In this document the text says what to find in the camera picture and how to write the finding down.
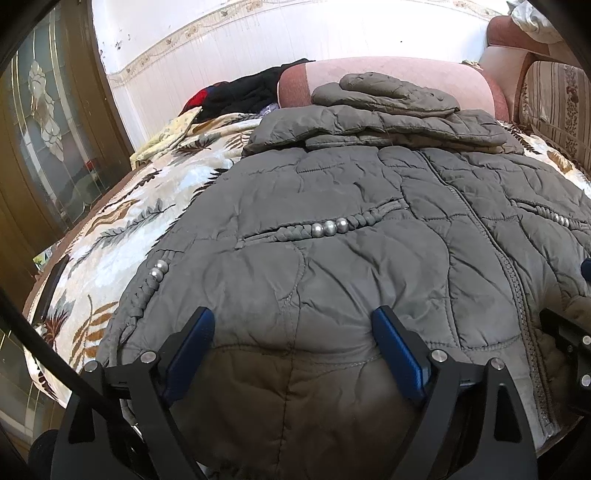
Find grey quilted hooded jacket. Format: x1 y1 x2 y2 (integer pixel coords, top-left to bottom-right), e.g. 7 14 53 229
95 71 591 480

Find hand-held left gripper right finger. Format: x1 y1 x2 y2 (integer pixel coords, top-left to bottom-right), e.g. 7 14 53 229
372 305 539 480

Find wooden door with glass pane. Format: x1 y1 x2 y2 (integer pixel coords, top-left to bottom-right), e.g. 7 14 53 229
0 0 137 462

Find pink upholstered sofa backrest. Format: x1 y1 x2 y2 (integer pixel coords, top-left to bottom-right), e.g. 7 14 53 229
478 16 536 123

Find black flat object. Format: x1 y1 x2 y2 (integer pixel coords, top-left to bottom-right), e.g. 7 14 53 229
39 261 71 324

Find black and red clothes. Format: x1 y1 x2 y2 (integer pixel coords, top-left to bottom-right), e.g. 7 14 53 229
178 58 317 123

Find pale yellow cloth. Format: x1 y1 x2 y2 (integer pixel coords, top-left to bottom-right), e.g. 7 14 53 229
129 108 204 169

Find pink bolster pillow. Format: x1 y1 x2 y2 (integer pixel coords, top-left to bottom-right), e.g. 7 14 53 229
277 56 511 121

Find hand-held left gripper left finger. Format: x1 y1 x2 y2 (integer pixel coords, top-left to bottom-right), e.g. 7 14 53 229
51 307 215 480

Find leaf print blanket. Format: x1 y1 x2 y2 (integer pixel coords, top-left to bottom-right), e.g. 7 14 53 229
25 108 591 480

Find striped floral sofa cushion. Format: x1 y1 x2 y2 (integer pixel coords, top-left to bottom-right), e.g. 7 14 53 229
517 60 591 178

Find cream white cloth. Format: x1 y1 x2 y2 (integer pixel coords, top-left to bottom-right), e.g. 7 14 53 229
508 0 578 44

